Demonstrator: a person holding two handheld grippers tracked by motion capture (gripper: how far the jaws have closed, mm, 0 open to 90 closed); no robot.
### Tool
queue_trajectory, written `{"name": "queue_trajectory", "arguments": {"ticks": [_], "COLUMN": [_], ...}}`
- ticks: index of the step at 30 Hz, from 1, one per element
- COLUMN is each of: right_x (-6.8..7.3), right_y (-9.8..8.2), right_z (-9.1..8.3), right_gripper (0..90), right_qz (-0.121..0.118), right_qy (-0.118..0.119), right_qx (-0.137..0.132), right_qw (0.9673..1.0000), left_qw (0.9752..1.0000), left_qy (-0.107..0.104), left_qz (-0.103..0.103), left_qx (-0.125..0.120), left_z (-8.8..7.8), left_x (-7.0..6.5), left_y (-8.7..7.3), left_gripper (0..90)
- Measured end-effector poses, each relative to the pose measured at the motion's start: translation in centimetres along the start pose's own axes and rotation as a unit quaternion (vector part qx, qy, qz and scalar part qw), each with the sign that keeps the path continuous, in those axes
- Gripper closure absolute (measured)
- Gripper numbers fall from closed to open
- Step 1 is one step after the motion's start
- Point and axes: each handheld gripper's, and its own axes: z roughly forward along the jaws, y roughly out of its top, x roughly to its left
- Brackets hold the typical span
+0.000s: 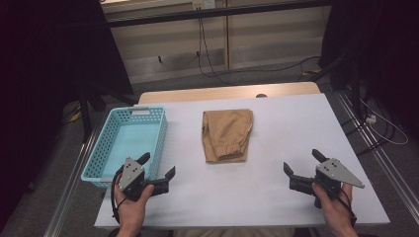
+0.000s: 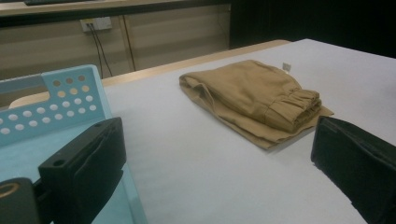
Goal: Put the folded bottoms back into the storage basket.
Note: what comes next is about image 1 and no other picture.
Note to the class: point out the khaki pants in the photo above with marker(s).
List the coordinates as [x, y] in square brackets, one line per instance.
[227, 135]

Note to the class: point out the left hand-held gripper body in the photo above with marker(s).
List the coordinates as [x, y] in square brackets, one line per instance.
[131, 176]

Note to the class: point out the aluminium floor rail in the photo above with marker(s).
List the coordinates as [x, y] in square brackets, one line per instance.
[388, 168]
[66, 197]

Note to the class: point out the black tripod stand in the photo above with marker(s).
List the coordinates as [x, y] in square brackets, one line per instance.
[85, 112]

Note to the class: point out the person's right hand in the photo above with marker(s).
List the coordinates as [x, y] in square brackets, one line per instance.
[337, 212]

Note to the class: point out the light blue perforated plastic basket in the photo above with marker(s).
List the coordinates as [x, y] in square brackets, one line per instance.
[131, 141]

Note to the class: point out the white wall socket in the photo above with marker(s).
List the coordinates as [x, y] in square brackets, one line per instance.
[204, 4]

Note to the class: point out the black metal stand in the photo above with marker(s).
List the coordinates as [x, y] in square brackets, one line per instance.
[326, 70]

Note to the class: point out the black curtain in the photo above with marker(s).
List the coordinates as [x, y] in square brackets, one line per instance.
[388, 49]
[39, 65]

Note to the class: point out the light wooden table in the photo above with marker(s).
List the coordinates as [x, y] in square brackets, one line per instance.
[214, 92]

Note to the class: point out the white power adapter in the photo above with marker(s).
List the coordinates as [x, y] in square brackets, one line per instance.
[371, 119]

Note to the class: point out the person's left hand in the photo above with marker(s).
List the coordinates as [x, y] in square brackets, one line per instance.
[131, 212]

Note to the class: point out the black horizontal rail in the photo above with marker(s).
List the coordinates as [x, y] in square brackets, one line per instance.
[164, 18]

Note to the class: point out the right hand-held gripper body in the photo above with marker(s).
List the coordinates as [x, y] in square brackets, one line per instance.
[334, 174]

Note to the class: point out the yellow floor marker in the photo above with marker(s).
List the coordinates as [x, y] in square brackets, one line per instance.
[76, 117]

